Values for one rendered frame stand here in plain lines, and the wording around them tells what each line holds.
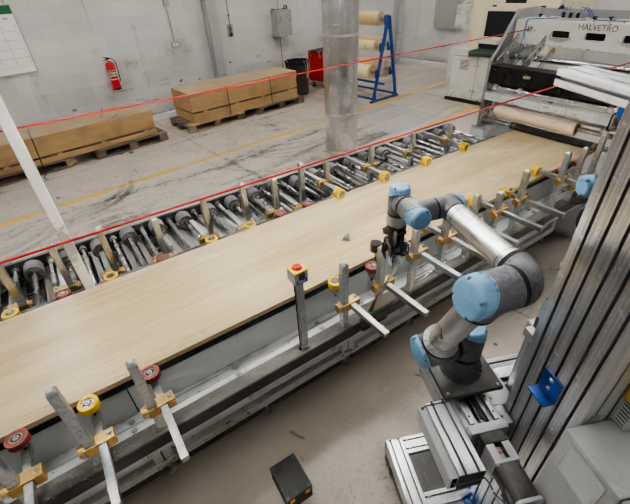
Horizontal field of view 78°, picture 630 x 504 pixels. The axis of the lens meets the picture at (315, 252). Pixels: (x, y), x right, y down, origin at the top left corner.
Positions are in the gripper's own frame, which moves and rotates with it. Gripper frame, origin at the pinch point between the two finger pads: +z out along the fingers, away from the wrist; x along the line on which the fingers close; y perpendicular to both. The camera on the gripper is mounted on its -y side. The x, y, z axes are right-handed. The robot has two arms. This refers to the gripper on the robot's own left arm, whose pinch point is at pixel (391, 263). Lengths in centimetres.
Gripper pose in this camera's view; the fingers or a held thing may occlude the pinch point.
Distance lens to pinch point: 157.8
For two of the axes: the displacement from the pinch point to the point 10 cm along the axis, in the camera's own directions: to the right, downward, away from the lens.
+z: 0.5, 8.1, 5.8
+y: 1.8, 5.7, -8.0
